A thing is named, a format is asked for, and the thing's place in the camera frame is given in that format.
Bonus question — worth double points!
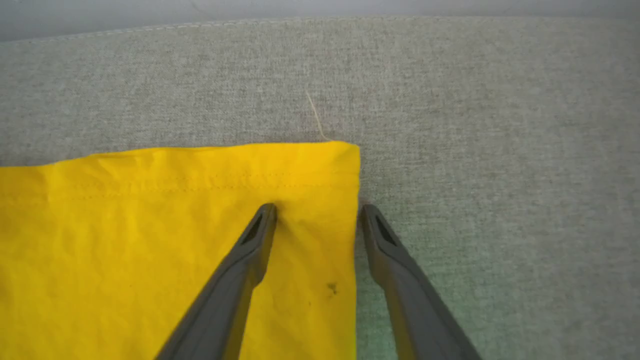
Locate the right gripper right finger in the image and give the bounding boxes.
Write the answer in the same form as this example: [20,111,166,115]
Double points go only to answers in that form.
[359,203,483,360]

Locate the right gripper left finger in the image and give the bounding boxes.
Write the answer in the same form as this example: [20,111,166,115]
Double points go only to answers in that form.
[155,202,278,360]

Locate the yellow garment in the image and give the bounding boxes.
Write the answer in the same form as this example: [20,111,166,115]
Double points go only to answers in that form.
[0,141,361,360]

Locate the loose pale thread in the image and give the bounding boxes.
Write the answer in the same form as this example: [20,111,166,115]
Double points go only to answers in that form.
[305,91,332,142]

